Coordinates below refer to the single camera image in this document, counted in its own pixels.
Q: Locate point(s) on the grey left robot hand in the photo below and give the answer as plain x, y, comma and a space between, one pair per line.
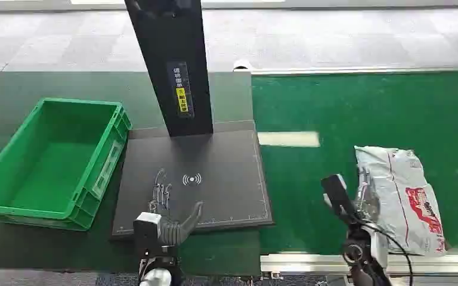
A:
173, 231

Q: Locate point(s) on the black scanner base plate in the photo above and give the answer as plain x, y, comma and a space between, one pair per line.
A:
213, 189

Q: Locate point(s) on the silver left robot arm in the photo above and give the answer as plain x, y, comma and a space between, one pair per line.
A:
158, 268

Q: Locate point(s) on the green plastic crate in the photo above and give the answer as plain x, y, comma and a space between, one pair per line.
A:
51, 165

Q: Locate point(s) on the green conveyor belt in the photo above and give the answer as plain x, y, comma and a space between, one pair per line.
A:
371, 114

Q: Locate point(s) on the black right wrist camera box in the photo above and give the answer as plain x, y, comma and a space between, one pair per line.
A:
337, 195

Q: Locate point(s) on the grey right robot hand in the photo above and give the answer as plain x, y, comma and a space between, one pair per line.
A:
368, 205

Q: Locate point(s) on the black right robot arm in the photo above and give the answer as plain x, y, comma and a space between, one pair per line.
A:
361, 256

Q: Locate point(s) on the silver conveyor frame rail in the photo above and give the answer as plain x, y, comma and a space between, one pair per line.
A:
312, 263

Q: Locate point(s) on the black scanner column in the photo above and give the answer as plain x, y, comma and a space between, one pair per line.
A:
169, 67

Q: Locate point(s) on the white parcel bag red print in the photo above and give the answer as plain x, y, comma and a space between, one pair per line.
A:
407, 197

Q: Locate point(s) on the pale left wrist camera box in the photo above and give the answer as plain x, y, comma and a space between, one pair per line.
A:
147, 225

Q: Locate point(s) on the yellow black column label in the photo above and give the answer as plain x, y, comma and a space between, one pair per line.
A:
182, 98

